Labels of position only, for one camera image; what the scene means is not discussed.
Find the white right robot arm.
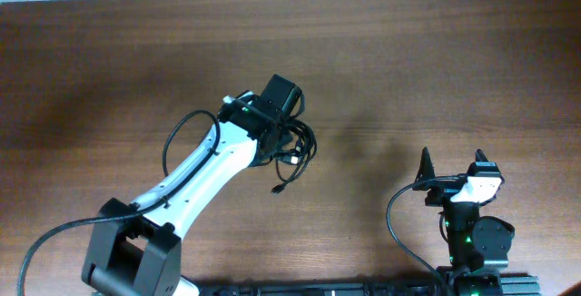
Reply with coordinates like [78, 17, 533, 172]
[415, 148, 515, 295]

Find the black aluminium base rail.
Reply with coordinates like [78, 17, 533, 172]
[198, 276, 541, 296]

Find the black USB cable bundle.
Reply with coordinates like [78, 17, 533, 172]
[270, 118, 318, 195]

